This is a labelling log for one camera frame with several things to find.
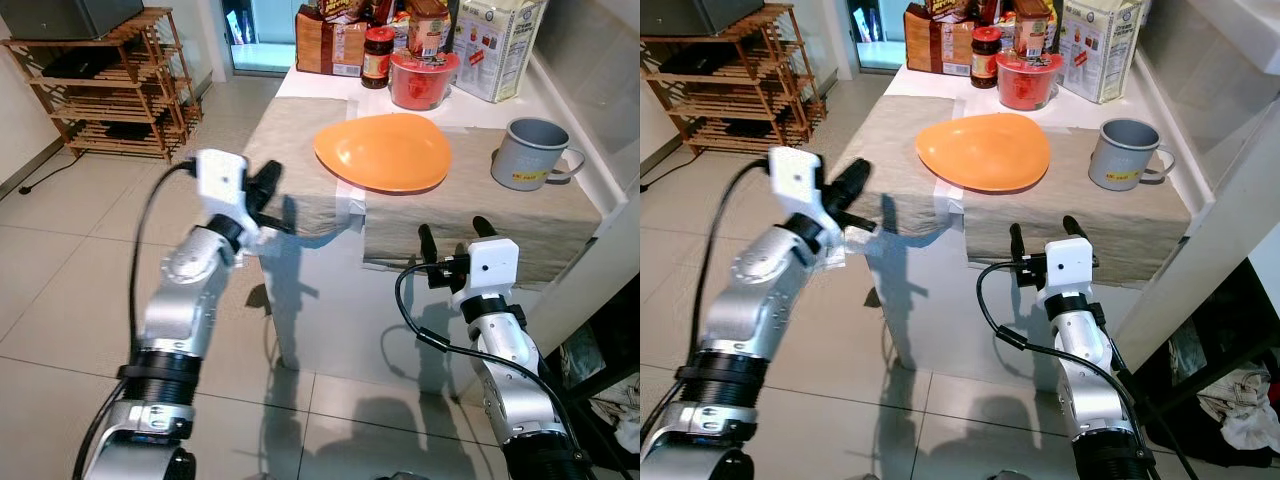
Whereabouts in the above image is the brown tin with barcode label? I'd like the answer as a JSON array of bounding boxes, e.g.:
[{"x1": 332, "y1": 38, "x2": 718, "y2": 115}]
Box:
[
  {"x1": 1013, "y1": 0, "x2": 1056, "y2": 58},
  {"x1": 407, "y1": 0, "x2": 453, "y2": 58}
]

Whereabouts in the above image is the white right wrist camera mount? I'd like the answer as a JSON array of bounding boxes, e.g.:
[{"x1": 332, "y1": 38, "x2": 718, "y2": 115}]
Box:
[
  {"x1": 1038, "y1": 238, "x2": 1093, "y2": 301},
  {"x1": 455, "y1": 239, "x2": 519, "y2": 299}
]

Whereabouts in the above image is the brown biscuit packet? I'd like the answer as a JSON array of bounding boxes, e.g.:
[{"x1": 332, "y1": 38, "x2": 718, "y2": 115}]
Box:
[
  {"x1": 296, "y1": 5, "x2": 369, "y2": 78},
  {"x1": 904, "y1": 5, "x2": 976, "y2": 78}
]

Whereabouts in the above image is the dark boxy appliance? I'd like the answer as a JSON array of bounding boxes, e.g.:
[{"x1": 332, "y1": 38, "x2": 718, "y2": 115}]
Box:
[
  {"x1": 0, "y1": 0, "x2": 146, "y2": 41},
  {"x1": 640, "y1": 0, "x2": 769, "y2": 37}
]

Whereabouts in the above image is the red instant noodle bowl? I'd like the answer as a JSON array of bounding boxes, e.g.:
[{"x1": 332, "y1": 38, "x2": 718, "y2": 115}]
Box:
[
  {"x1": 995, "y1": 50, "x2": 1065, "y2": 111},
  {"x1": 389, "y1": 50, "x2": 461, "y2": 111}
]

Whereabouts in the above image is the white tape strip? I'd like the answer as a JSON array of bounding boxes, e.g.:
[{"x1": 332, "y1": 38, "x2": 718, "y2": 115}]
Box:
[
  {"x1": 335, "y1": 185, "x2": 367, "y2": 236},
  {"x1": 935, "y1": 185, "x2": 967, "y2": 229}
]

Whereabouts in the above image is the white crumpled cloth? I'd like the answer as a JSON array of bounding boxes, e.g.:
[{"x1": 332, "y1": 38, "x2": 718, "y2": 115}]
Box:
[
  {"x1": 1195, "y1": 365, "x2": 1276, "y2": 453},
  {"x1": 590, "y1": 375, "x2": 641, "y2": 453}
]

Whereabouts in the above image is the white printed carton box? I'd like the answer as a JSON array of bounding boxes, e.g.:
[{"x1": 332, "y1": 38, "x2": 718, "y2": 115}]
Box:
[
  {"x1": 1058, "y1": 0, "x2": 1151, "y2": 104},
  {"x1": 453, "y1": 0, "x2": 548, "y2": 104}
]

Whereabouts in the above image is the orange plastic plate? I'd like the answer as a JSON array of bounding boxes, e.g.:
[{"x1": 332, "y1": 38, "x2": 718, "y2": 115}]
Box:
[
  {"x1": 916, "y1": 113, "x2": 1052, "y2": 193},
  {"x1": 313, "y1": 113, "x2": 453, "y2": 194}
]

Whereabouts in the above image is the black floor cord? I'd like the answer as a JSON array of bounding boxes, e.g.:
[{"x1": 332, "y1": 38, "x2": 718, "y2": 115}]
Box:
[{"x1": 18, "y1": 150, "x2": 76, "y2": 196}]

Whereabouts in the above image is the glass balcony door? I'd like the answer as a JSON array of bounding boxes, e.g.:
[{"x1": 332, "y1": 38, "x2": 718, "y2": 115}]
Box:
[
  {"x1": 848, "y1": 0, "x2": 913, "y2": 73},
  {"x1": 222, "y1": 0, "x2": 301, "y2": 76}
]

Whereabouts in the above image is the wooden slatted shelf rack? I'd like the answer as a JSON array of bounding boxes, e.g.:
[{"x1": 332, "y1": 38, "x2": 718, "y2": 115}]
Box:
[
  {"x1": 640, "y1": 8, "x2": 829, "y2": 156},
  {"x1": 0, "y1": 8, "x2": 201, "y2": 163}
]

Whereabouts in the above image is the sauce jar with red lid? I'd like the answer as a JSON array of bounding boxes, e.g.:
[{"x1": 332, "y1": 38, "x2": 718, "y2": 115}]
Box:
[
  {"x1": 969, "y1": 27, "x2": 1003, "y2": 89},
  {"x1": 361, "y1": 27, "x2": 396, "y2": 90}
]

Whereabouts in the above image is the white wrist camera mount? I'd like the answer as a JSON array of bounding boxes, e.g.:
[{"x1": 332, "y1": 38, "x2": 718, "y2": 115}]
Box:
[
  {"x1": 195, "y1": 149, "x2": 263, "y2": 247},
  {"x1": 768, "y1": 146, "x2": 831, "y2": 246},
  {"x1": 1038, "y1": 238, "x2": 1093, "y2": 301},
  {"x1": 455, "y1": 239, "x2": 519, "y2": 299}
]

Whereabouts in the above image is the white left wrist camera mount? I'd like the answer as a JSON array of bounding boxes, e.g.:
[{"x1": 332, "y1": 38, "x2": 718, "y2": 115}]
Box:
[
  {"x1": 768, "y1": 146, "x2": 831, "y2": 246},
  {"x1": 195, "y1": 149, "x2": 263, "y2": 247}
]

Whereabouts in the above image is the beige linen table cloth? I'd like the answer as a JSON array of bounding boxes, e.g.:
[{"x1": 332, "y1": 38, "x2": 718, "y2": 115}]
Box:
[
  {"x1": 835, "y1": 97, "x2": 966, "y2": 236},
  {"x1": 243, "y1": 97, "x2": 366, "y2": 238},
  {"x1": 962, "y1": 130, "x2": 1193, "y2": 284},
  {"x1": 362, "y1": 130, "x2": 603, "y2": 284}
]

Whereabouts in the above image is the grey mug with handle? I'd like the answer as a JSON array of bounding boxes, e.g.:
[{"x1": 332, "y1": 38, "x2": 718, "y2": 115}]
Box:
[
  {"x1": 1088, "y1": 118, "x2": 1178, "y2": 192},
  {"x1": 490, "y1": 117, "x2": 587, "y2": 192}
]

